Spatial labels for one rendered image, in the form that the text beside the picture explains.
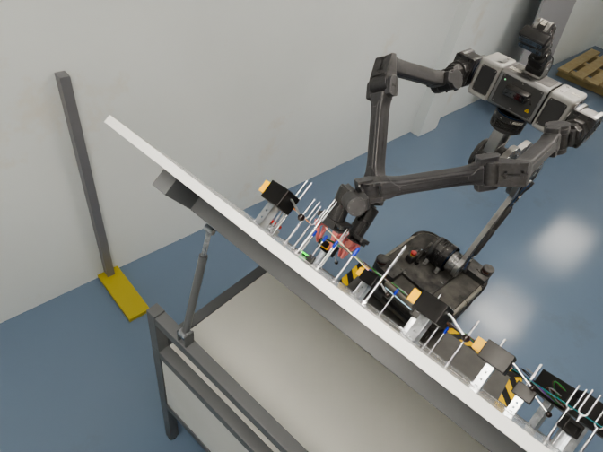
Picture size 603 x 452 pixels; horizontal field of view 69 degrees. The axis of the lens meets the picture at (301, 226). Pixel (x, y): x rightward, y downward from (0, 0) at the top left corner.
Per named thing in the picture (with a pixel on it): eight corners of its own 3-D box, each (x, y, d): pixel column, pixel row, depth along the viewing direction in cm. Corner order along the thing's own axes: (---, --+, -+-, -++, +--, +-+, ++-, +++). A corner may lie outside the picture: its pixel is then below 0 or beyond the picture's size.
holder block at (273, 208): (276, 239, 80) (306, 200, 80) (244, 214, 87) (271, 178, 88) (290, 249, 83) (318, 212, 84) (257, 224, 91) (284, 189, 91)
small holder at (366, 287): (373, 310, 102) (392, 285, 102) (346, 290, 108) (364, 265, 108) (381, 316, 105) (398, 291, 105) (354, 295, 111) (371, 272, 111)
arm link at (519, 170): (524, 196, 129) (527, 163, 124) (477, 188, 138) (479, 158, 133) (570, 149, 156) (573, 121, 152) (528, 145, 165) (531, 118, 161)
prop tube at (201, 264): (186, 331, 127) (205, 250, 110) (192, 337, 126) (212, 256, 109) (177, 336, 124) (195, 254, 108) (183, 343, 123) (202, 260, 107)
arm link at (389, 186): (493, 183, 140) (494, 150, 135) (502, 190, 135) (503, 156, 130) (359, 203, 141) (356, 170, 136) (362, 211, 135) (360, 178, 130)
